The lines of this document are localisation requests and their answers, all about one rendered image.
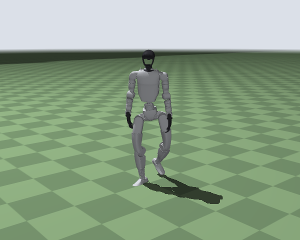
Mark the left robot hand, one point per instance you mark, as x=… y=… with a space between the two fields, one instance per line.
x=169 y=122

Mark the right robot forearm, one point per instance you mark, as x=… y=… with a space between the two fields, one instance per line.
x=129 y=102

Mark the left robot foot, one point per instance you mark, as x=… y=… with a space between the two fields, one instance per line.
x=158 y=167

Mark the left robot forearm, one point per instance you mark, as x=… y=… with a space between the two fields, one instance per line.
x=168 y=107

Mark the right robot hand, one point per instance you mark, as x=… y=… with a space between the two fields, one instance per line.
x=129 y=119

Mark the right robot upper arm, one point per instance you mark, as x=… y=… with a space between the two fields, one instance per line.
x=131 y=84

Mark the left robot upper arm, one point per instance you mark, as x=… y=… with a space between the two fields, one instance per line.
x=165 y=85

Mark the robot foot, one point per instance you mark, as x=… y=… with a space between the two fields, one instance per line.
x=140 y=182
x=158 y=167

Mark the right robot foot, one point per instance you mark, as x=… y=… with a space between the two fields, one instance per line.
x=140 y=182

